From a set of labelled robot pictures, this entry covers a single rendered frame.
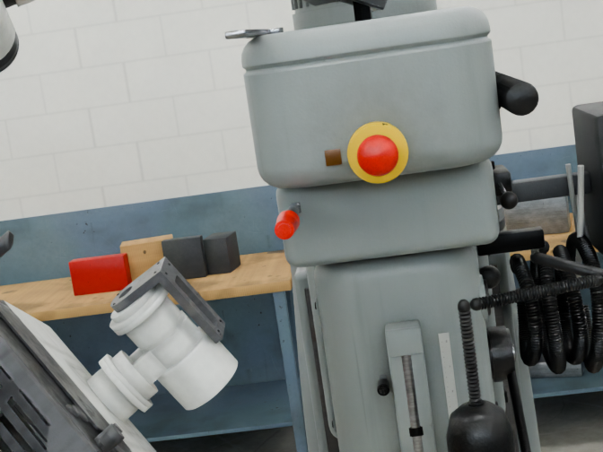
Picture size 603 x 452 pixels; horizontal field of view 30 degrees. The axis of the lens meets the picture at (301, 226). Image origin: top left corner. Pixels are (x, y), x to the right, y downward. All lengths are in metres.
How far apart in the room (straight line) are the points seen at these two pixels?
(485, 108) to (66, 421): 0.54
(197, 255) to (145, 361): 4.15
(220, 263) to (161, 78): 1.03
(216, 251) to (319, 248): 3.96
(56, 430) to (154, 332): 0.20
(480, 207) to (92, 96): 4.59
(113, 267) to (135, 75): 1.03
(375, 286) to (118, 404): 0.38
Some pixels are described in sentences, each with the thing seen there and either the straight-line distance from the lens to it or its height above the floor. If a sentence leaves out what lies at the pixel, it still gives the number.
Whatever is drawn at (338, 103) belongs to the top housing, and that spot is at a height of 1.81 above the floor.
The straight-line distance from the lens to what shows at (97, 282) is 5.24.
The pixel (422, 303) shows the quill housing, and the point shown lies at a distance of 1.29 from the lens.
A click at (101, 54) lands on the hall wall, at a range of 5.71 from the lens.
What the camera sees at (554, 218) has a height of 0.95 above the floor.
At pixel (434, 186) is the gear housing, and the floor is 1.70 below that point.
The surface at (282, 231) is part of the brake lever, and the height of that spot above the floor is 1.70.
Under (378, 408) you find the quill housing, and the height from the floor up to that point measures 1.45.
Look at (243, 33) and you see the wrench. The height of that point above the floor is 1.89.
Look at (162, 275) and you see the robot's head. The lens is 1.01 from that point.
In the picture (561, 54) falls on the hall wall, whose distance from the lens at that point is 5.61.
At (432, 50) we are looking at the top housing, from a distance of 1.12.
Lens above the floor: 1.88
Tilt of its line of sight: 9 degrees down
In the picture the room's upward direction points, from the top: 8 degrees counter-clockwise
